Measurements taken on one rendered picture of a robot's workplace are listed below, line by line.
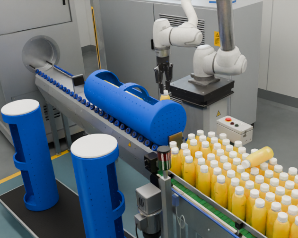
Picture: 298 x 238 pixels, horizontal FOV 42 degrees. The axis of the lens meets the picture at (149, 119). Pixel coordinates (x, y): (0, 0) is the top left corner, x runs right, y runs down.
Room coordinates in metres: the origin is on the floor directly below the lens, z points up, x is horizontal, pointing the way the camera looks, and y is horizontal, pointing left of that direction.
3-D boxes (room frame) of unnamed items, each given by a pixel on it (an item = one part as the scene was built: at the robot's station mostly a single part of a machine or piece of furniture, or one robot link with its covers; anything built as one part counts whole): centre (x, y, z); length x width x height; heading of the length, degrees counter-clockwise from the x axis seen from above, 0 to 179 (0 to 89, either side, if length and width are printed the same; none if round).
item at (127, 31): (4.62, -0.33, 0.72); 2.15 x 0.54 x 1.45; 41
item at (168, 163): (1.52, -0.06, 1.18); 0.06 x 0.06 x 0.05
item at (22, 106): (2.68, 0.96, 1.03); 0.28 x 0.28 x 0.01
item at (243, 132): (2.03, -0.50, 1.05); 0.20 x 0.10 x 0.10; 33
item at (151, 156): (1.90, -0.01, 0.95); 0.10 x 0.07 x 0.10; 123
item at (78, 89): (3.16, 0.58, 1.00); 0.10 x 0.04 x 0.15; 123
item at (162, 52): (2.20, -0.11, 1.52); 0.09 x 0.09 x 0.06
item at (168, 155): (1.52, -0.06, 1.23); 0.06 x 0.06 x 0.04
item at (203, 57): (2.76, -0.45, 1.26); 0.18 x 0.16 x 0.22; 57
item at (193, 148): (1.89, -0.24, 0.98); 0.07 x 0.07 x 0.16
